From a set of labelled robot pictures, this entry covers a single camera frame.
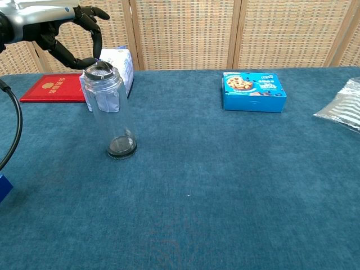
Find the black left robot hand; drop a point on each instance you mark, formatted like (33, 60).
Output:
(85, 21)

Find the black mesh strainer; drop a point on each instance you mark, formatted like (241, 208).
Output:
(99, 72)

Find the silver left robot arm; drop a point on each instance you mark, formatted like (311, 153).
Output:
(31, 15)

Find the clear glass jar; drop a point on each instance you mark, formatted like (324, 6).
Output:
(109, 118)

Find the white blue paper bag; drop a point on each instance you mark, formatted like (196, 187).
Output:
(125, 67)

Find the red certificate book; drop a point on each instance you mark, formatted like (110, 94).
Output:
(56, 88)

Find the woven rattan folding screen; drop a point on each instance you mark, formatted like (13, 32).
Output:
(182, 33)

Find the blue cookie box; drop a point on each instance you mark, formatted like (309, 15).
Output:
(253, 92)

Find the dark blue box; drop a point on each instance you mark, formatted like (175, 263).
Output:
(3, 187)

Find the teal table cloth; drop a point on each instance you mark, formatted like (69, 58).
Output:
(197, 182)

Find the clear striped plastic bag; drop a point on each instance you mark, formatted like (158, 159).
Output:
(344, 105)

